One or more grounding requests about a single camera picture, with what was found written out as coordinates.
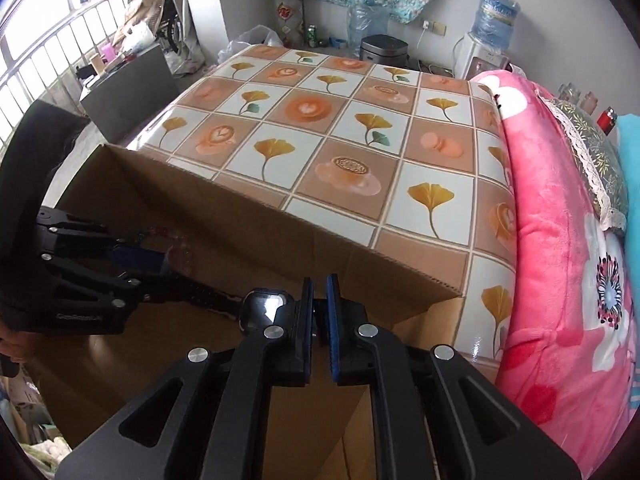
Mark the grey pillow with lace trim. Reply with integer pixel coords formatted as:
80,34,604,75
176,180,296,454
537,87,629,234

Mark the brown cardboard box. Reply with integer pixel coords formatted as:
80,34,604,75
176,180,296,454
25,142,468,480

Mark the pile of household clutter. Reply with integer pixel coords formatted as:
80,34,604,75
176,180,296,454
112,0,183,57

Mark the white water dispenser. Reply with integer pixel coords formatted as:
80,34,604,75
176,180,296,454
457,32,512,82

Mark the person's left hand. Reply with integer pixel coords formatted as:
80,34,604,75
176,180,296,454
0,326,32,379

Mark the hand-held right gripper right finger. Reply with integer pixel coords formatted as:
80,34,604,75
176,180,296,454
326,275,582,480

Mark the teal pillow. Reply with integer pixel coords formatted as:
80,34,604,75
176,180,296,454
612,112,640,241

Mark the leaf and coffee print tablecloth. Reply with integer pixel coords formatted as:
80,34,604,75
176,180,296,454
125,42,518,391

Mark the patterned fabric strip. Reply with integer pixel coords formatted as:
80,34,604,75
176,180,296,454
267,0,309,49

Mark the black wristwatch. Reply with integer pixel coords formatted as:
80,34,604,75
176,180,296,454
145,280,297,339

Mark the pink floral blanket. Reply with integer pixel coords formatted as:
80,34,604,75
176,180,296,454
470,67,640,472

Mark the dark rice cooker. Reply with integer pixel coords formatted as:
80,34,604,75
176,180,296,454
360,35,412,65

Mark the metal window railing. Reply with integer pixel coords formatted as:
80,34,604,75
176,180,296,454
0,0,147,152

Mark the clear plastic bag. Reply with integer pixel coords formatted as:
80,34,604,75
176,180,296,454
217,25,284,64

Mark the empty clear water jug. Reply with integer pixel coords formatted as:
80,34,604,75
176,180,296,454
348,0,390,58

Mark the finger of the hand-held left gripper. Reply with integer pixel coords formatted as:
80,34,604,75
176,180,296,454
42,252,177,309
36,206,169,274

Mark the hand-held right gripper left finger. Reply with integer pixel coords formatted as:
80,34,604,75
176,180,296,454
57,277,315,480

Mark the grey cabinet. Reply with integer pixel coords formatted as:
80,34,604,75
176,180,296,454
80,42,181,144

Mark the blue water bottle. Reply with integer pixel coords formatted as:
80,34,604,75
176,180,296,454
472,0,521,53

